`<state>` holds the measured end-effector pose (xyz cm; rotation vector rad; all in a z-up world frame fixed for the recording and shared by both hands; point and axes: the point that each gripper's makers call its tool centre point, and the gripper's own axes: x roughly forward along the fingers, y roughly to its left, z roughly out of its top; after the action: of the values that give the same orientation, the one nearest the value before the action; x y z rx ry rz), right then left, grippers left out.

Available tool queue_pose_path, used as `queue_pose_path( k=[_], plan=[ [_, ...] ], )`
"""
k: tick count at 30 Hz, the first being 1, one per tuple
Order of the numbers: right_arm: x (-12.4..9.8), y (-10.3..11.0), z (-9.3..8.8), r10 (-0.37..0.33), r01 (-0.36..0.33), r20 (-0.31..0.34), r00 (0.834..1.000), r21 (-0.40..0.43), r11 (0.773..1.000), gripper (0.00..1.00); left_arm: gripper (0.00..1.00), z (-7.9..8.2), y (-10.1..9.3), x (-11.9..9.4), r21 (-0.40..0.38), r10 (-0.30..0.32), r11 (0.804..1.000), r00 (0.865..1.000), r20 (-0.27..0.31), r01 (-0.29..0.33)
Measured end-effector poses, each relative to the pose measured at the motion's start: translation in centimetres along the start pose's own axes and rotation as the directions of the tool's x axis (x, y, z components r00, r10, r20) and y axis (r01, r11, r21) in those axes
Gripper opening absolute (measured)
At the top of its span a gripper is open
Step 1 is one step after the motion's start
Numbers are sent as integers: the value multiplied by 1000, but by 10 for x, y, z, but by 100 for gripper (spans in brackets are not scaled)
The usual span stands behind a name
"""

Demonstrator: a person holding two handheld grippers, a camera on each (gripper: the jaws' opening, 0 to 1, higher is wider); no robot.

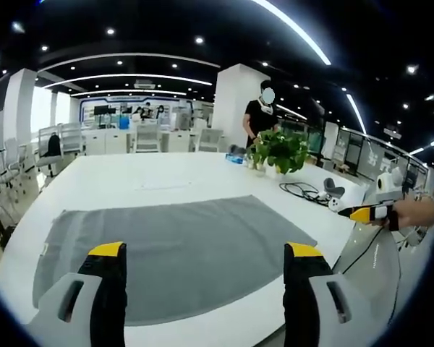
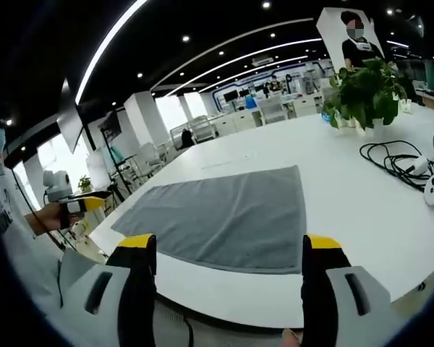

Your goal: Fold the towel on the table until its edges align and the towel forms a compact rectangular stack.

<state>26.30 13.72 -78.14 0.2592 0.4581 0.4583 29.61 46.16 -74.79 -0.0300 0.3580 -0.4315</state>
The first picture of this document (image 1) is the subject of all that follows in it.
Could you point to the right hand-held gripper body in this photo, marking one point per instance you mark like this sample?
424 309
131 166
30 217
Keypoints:
387 186

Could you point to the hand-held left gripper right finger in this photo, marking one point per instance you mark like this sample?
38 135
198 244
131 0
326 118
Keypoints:
311 289

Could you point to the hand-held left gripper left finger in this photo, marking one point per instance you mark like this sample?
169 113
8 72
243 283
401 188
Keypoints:
94 289

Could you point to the grey towel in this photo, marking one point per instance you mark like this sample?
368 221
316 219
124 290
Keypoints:
173 249

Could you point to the person's right hand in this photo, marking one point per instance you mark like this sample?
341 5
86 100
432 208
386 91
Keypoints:
416 215

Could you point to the white game controller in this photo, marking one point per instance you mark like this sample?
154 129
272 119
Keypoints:
335 204

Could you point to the green potted plant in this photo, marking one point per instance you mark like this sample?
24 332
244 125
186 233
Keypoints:
280 148

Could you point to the white table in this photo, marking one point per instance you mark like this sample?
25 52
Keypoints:
148 173

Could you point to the blue tissue box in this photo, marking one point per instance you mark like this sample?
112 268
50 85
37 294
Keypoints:
236 157

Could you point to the office chair with black jacket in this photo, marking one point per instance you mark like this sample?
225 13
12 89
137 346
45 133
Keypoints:
50 152

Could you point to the white column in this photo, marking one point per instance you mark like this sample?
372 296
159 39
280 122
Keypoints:
235 105

